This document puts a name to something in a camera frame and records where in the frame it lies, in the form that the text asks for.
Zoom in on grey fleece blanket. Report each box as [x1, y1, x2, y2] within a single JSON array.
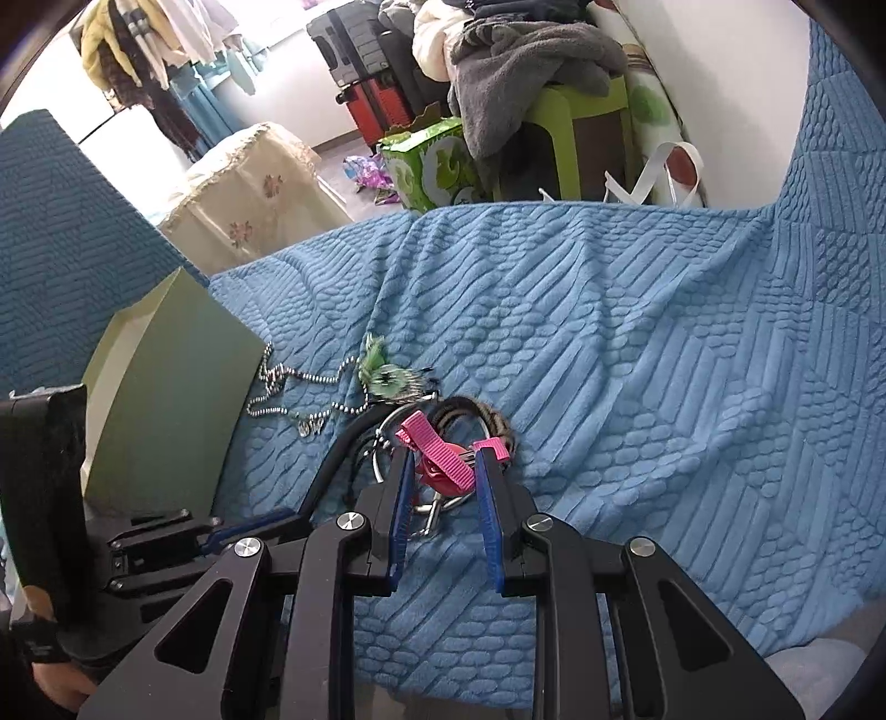
[[449, 17, 629, 162]]

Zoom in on pink hair clip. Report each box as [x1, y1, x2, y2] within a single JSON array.
[[394, 410, 511, 498]]

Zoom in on blue textured sofa cover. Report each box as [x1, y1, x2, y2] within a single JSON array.
[[0, 14, 886, 693]]

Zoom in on black suitcase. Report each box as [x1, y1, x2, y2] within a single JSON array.
[[379, 28, 434, 120]]

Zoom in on pale green gift box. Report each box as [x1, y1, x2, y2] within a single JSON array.
[[81, 269, 269, 517]]

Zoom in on black patterned bangle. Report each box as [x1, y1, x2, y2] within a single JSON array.
[[432, 396, 520, 459]]

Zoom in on green flower hair clip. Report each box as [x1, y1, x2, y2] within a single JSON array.
[[356, 332, 442, 404]]

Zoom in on printed white tote bag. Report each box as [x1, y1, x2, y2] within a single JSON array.
[[621, 43, 702, 205]]

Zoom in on green printed carton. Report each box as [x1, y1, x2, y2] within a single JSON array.
[[377, 116, 487, 214]]

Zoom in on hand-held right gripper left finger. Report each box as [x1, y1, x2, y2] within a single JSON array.
[[76, 450, 416, 720]]

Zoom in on red suitcase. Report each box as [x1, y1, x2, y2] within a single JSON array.
[[337, 73, 418, 150]]

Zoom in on cream cloth covered table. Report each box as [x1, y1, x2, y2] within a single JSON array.
[[158, 122, 356, 274]]

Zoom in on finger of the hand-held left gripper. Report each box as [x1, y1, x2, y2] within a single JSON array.
[[197, 507, 312, 558]]

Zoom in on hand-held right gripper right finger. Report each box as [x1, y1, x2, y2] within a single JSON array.
[[472, 450, 807, 720]]

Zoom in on white handled shopping bag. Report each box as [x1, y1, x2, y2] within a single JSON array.
[[602, 138, 708, 209]]

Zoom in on silver key ring clasp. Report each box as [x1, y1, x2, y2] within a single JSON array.
[[353, 415, 459, 542]]

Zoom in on silver ball chain necklace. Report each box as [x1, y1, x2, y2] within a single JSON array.
[[245, 342, 369, 439]]

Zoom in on teal curtain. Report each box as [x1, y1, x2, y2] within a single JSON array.
[[169, 52, 245, 162]]

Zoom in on hanging clothes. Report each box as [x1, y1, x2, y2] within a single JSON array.
[[78, 0, 251, 155]]

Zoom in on grey suitcase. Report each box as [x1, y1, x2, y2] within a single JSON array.
[[306, 8, 390, 88]]

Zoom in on black thin hair band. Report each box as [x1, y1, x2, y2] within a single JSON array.
[[297, 414, 397, 520]]

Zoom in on colourful patterned bag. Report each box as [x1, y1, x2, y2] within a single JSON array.
[[344, 153, 404, 207]]

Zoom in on person's left hand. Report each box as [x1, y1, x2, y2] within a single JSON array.
[[29, 657, 99, 716]]

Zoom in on white puffy jacket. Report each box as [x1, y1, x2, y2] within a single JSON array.
[[411, 0, 480, 85]]

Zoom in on dark jacket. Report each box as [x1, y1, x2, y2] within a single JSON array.
[[443, 0, 591, 30]]

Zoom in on green plastic stool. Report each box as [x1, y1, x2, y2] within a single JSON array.
[[493, 79, 642, 203]]

